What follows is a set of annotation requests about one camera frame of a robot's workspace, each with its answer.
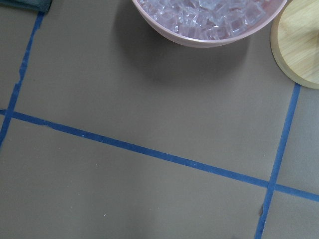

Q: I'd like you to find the pink bowl of ice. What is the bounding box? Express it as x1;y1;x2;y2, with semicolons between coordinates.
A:
133;0;287;48

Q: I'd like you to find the round wooden stand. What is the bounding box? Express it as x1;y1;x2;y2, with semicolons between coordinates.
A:
270;0;319;90

